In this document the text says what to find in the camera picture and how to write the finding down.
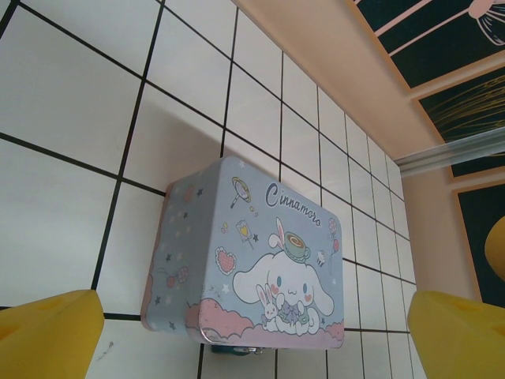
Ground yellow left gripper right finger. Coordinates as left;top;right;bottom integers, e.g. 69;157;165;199
407;290;505;379

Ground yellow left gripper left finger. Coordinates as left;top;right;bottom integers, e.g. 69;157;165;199
0;288;105;379

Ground teal padlock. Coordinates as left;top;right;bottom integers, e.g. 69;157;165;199
210;343;264;358

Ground clear plastic zip bag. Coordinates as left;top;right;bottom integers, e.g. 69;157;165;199
140;156;347;351

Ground aluminium frame post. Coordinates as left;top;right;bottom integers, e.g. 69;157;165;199
393;133;505;175

